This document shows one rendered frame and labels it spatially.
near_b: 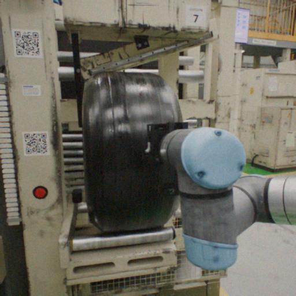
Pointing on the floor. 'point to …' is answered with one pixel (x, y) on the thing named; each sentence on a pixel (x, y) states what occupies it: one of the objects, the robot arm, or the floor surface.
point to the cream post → (44, 287)
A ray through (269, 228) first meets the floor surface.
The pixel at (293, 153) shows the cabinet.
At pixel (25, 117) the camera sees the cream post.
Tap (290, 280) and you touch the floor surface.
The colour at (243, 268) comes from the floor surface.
